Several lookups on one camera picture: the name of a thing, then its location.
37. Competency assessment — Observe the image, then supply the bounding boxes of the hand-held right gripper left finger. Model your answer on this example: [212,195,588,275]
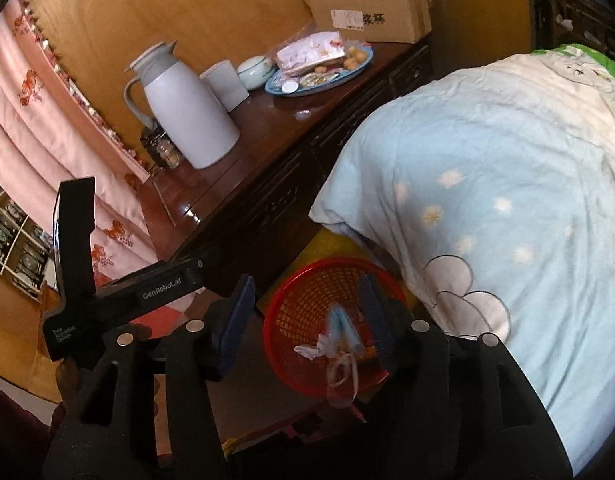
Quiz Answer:
[47,274,258,480]

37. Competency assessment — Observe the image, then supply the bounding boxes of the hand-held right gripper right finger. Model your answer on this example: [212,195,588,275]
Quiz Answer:
[357,275,573,480]

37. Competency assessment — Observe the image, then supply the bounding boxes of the blue face mask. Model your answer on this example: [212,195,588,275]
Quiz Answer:
[325,302,368,408]

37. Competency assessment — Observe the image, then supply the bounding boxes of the red plastic mesh basket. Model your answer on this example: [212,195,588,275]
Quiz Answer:
[262,258,413,398]

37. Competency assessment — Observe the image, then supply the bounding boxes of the white tissue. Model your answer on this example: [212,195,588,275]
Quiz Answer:
[293,337,333,361]

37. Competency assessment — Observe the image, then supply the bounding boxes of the person's left forearm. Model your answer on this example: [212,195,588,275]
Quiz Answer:
[0,377,68,480]

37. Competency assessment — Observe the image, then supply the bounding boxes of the person's left hand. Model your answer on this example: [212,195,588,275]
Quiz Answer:
[54,360,83,402]

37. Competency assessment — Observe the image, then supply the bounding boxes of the display shelf with plates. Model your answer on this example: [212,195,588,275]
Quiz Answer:
[0,170,55,296]

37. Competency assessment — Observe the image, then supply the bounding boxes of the pink embroidered curtain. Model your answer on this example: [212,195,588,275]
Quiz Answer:
[0,0,198,331]

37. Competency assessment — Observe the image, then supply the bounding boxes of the small glass jar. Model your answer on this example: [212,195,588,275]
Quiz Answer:
[156,139,182,170]

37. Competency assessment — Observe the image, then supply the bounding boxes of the cartoon print blanket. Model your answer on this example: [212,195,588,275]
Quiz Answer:
[307,42,615,476]

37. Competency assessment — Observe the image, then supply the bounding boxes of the white thermos jug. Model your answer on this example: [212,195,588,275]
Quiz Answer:
[124,41,240,170]

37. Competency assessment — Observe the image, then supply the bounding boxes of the dark wooden sideboard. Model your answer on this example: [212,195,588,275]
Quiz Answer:
[137,40,433,286]

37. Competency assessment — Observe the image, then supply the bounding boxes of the white cup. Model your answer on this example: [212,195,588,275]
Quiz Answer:
[200,60,250,112]

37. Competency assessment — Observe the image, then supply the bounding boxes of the white lidded ceramic bowl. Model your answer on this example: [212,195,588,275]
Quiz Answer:
[236,55,274,91]

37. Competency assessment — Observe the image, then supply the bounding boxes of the blue oval plate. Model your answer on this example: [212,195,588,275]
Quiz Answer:
[264,42,374,97]

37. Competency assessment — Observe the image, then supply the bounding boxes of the pile of walnuts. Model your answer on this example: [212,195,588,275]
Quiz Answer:
[343,45,371,70]

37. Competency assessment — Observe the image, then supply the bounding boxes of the pink snack bag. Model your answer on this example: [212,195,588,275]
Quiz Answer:
[276,31,347,72]

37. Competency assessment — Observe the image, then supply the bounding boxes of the cardboard box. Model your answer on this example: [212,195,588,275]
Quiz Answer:
[300,0,433,44]

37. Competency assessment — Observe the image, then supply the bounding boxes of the wooden wardrobe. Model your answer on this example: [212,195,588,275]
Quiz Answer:
[417,0,538,81]

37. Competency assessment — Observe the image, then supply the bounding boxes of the carved wooden table set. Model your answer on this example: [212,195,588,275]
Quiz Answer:
[537,0,615,61]

